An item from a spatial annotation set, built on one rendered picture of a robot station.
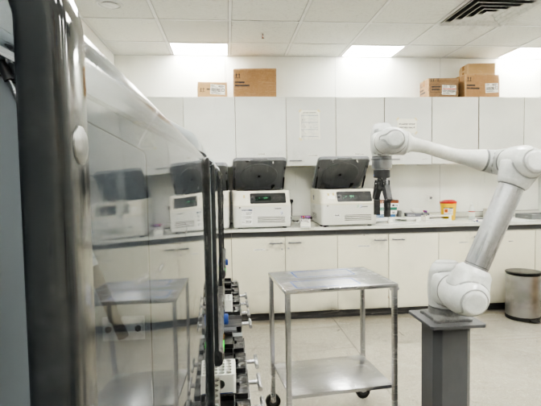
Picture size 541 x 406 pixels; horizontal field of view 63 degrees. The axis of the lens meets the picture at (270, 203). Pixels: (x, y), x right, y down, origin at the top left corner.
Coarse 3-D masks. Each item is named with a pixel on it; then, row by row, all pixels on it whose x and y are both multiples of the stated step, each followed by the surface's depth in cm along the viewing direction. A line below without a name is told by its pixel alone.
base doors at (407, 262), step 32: (256, 256) 419; (288, 256) 423; (320, 256) 426; (352, 256) 429; (384, 256) 432; (416, 256) 435; (448, 256) 439; (512, 256) 445; (256, 288) 421; (384, 288) 434; (416, 288) 437
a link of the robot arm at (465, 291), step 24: (504, 168) 184; (528, 168) 175; (504, 192) 183; (504, 216) 182; (480, 240) 185; (456, 264) 190; (480, 264) 183; (456, 288) 181; (480, 288) 177; (456, 312) 183; (480, 312) 177
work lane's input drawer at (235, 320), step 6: (234, 306) 189; (240, 306) 196; (228, 312) 183; (234, 312) 184; (240, 312) 188; (234, 318) 183; (240, 318) 183; (228, 324) 182; (234, 324) 183; (240, 324) 183; (246, 324) 189
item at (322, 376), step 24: (288, 288) 220; (312, 288) 219; (336, 288) 221; (360, 288) 223; (288, 312) 217; (360, 312) 271; (288, 336) 217; (360, 336) 272; (288, 360) 218; (312, 360) 264; (336, 360) 263; (360, 360) 262; (288, 384) 218; (312, 384) 233; (336, 384) 232; (360, 384) 232; (384, 384) 231
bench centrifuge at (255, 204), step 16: (240, 160) 430; (256, 160) 432; (272, 160) 434; (240, 176) 451; (256, 176) 454; (272, 176) 456; (240, 192) 424; (256, 192) 425; (272, 192) 427; (288, 192) 429; (240, 208) 417; (256, 208) 419; (272, 208) 420; (288, 208) 422; (240, 224) 418; (256, 224) 419; (272, 224) 421; (288, 224) 423
